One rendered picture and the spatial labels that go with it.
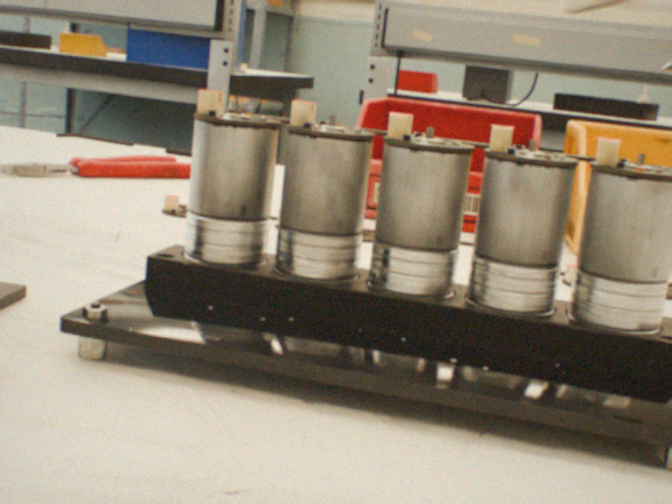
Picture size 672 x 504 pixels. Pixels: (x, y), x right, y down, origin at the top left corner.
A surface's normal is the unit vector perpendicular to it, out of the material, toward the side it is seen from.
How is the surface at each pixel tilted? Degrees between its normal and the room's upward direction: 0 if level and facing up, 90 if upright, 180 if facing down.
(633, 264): 90
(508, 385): 0
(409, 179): 90
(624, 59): 90
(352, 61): 90
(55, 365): 0
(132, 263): 0
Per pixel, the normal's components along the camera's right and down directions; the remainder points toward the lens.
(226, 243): 0.05, 0.20
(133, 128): -0.29, 0.16
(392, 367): 0.11, -0.98
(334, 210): 0.31, 0.22
